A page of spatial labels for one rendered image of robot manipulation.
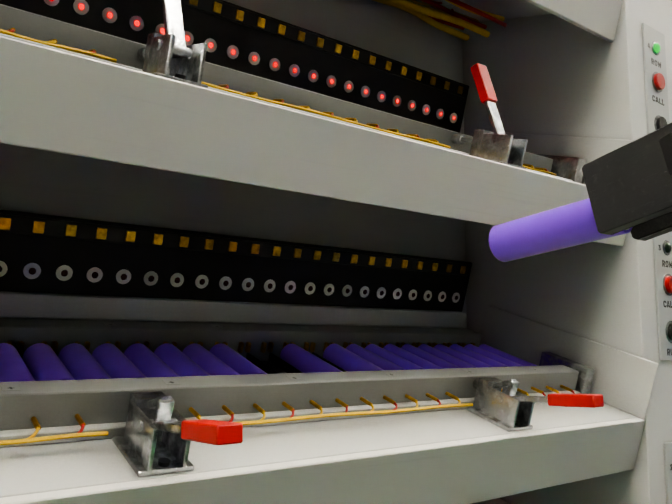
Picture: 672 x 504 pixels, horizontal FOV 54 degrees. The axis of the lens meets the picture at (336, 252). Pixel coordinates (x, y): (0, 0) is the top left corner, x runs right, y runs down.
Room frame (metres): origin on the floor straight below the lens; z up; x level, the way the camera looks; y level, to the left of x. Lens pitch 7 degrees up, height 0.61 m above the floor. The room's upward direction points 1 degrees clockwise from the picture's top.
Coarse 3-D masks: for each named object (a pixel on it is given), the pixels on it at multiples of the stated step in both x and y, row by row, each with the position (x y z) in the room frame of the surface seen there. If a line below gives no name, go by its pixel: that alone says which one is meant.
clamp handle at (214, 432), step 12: (156, 408) 0.32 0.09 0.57; (168, 408) 0.33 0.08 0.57; (156, 420) 0.33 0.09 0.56; (168, 420) 0.33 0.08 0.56; (192, 420) 0.30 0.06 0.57; (204, 420) 0.30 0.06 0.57; (216, 420) 0.29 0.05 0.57; (180, 432) 0.30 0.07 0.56; (192, 432) 0.29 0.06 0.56; (204, 432) 0.28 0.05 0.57; (216, 432) 0.27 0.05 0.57; (228, 432) 0.27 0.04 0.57; (240, 432) 0.28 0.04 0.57; (216, 444) 0.27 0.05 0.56
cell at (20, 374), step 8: (0, 344) 0.39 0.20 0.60; (8, 344) 0.39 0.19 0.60; (0, 352) 0.38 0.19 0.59; (8, 352) 0.38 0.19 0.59; (16, 352) 0.39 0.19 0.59; (0, 360) 0.37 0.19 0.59; (8, 360) 0.37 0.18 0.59; (16, 360) 0.37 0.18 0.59; (0, 368) 0.36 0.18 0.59; (8, 368) 0.36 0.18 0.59; (16, 368) 0.36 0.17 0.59; (24, 368) 0.36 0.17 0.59; (0, 376) 0.36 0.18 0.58; (8, 376) 0.35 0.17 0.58; (16, 376) 0.35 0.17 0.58; (24, 376) 0.35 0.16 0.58; (32, 376) 0.36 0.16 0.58
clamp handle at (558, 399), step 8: (512, 384) 0.48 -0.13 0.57; (512, 392) 0.49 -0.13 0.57; (520, 400) 0.48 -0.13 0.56; (528, 400) 0.47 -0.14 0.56; (536, 400) 0.47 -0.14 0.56; (544, 400) 0.46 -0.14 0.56; (552, 400) 0.45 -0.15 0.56; (560, 400) 0.45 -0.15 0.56; (568, 400) 0.44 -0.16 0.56; (576, 400) 0.44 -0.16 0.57; (584, 400) 0.43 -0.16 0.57; (592, 400) 0.43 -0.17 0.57; (600, 400) 0.43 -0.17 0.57
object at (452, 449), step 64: (192, 320) 0.51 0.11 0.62; (256, 320) 0.54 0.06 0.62; (320, 320) 0.58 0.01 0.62; (384, 320) 0.63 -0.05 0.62; (448, 320) 0.68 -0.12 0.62; (512, 320) 0.68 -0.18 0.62; (576, 384) 0.60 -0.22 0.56; (640, 384) 0.57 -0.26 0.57; (0, 448) 0.32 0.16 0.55; (64, 448) 0.33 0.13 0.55; (192, 448) 0.35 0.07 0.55; (256, 448) 0.37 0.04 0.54; (320, 448) 0.39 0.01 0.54; (384, 448) 0.40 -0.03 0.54; (448, 448) 0.43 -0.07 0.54; (512, 448) 0.47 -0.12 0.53; (576, 448) 0.52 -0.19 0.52
